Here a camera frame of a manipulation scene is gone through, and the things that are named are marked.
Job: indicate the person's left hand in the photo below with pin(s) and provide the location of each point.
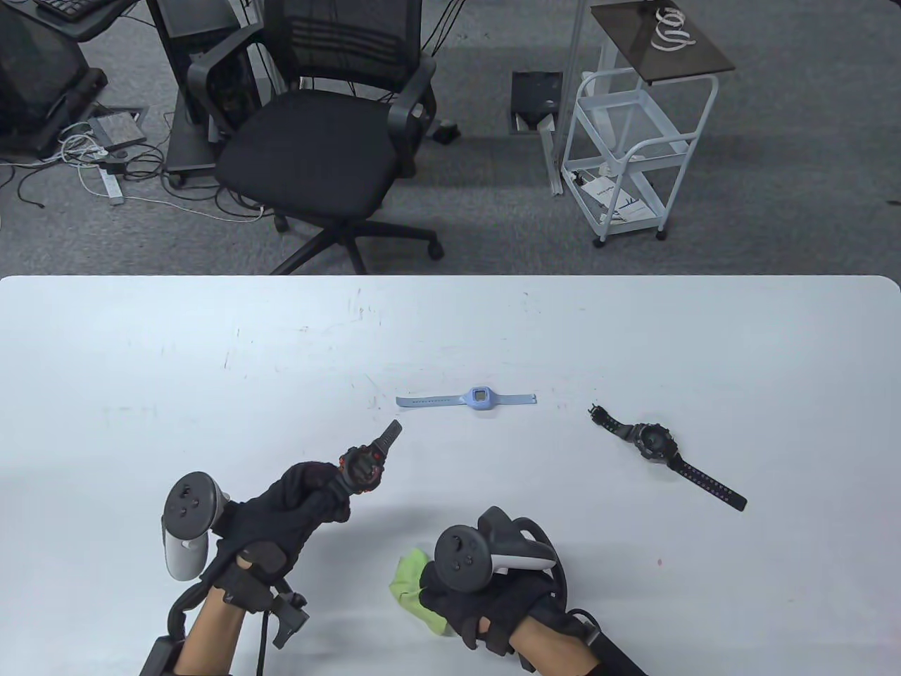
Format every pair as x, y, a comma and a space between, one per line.
281, 521

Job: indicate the person's right hand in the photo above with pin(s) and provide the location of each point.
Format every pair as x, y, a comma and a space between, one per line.
479, 609

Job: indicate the grey white hand controller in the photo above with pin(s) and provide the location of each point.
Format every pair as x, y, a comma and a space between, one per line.
184, 521
461, 556

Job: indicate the green microfibre cloth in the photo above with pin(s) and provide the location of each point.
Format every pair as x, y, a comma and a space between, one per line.
408, 584

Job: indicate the black red watch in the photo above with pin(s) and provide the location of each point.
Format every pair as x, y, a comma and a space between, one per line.
362, 468

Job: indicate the light blue watch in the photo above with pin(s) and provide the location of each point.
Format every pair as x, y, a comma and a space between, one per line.
480, 398

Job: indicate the person's right forearm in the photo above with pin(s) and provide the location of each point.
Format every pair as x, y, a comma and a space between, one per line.
552, 648

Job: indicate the person's left forearm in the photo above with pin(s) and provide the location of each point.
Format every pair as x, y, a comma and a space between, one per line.
211, 634

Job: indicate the black mesh office chair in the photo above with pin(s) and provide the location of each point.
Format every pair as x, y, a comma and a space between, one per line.
310, 148

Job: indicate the white power strip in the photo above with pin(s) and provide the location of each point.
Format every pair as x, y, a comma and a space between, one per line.
111, 186

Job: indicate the black rolling computer stand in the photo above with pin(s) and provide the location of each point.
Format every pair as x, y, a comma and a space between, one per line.
183, 148

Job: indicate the black floor adapter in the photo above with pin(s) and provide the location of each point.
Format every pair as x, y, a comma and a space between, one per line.
446, 132

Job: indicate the grey floor plate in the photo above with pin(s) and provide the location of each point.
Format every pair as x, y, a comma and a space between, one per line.
116, 127

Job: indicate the white paper sheet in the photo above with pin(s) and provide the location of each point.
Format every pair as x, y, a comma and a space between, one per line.
612, 201

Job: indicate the open black floor box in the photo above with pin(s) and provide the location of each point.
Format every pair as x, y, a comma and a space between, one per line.
535, 91

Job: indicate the white rolling cart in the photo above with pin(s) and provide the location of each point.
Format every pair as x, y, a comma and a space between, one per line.
676, 63
612, 116

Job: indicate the black machine base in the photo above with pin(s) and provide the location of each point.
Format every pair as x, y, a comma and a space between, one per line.
28, 70

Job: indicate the black desk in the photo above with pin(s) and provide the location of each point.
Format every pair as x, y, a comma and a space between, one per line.
91, 24

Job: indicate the black keyboard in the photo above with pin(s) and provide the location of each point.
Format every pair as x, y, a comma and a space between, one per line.
67, 7

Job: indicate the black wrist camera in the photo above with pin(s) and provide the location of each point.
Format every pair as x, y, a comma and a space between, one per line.
290, 620

